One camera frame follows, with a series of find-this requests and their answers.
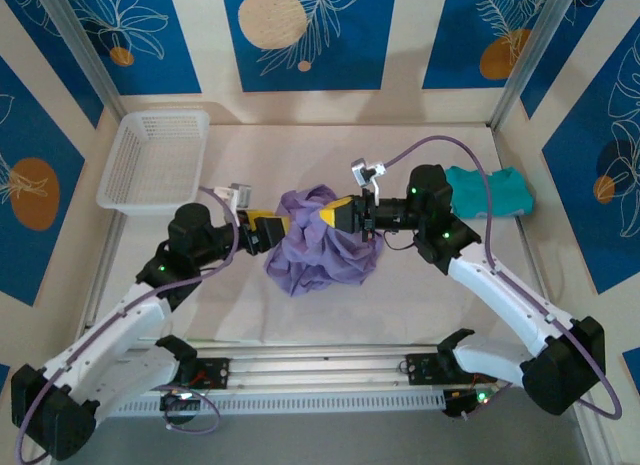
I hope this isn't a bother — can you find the purple t-shirt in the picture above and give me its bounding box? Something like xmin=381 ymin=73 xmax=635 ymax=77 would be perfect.
xmin=263 ymin=183 xmax=385 ymax=297

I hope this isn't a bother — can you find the teal folded t-shirt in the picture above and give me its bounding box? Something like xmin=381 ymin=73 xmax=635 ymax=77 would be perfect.
xmin=444 ymin=165 xmax=535 ymax=220

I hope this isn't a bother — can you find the white plastic mesh basket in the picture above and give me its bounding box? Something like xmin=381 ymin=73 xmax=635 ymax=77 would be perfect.
xmin=95 ymin=109 xmax=211 ymax=217

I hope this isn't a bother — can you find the control board with green light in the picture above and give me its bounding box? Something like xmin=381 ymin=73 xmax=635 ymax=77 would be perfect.
xmin=159 ymin=388 xmax=202 ymax=426
xmin=442 ymin=387 xmax=494 ymax=420

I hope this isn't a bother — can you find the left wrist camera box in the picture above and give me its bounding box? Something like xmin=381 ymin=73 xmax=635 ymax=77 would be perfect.
xmin=213 ymin=182 xmax=254 ymax=225

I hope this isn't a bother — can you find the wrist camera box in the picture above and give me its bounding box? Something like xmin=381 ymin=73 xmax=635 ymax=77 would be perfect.
xmin=213 ymin=182 xmax=254 ymax=225
xmin=349 ymin=158 xmax=389 ymax=201

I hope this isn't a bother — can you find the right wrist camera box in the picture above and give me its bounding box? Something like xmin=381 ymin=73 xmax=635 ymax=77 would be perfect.
xmin=349 ymin=158 xmax=389 ymax=201

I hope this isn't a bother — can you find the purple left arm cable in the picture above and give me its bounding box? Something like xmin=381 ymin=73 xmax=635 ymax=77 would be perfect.
xmin=14 ymin=185 xmax=241 ymax=465

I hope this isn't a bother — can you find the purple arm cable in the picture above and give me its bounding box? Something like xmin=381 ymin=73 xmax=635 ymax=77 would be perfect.
xmin=382 ymin=134 xmax=624 ymax=422
xmin=14 ymin=185 xmax=241 ymax=465

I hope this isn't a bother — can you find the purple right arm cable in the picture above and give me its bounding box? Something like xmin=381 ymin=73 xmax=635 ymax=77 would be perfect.
xmin=382 ymin=134 xmax=624 ymax=422

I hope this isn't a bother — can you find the thin black right gripper wire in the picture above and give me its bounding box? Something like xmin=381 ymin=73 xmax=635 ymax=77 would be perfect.
xmin=382 ymin=234 xmax=419 ymax=252

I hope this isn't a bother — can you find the aluminium mounting rail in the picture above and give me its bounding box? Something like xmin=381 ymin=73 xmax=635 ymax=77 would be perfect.
xmin=42 ymin=340 xmax=586 ymax=400

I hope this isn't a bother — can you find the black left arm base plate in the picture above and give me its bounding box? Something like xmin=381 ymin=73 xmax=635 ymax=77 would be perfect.
xmin=138 ymin=355 xmax=231 ymax=391

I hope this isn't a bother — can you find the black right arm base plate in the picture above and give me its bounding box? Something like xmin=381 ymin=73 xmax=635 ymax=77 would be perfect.
xmin=405 ymin=352 xmax=499 ymax=386

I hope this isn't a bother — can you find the white slotted cable duct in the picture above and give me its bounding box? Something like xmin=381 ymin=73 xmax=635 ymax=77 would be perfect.
xmin=62 ymin=390 xmax=449 ymax=419

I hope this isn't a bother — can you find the aluminium frame post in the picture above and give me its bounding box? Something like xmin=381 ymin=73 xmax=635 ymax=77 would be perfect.
xmin=488 ymin=0 xmax=590 ymax=132
xmin=35 ymin=0 xmax=127 ymax=119

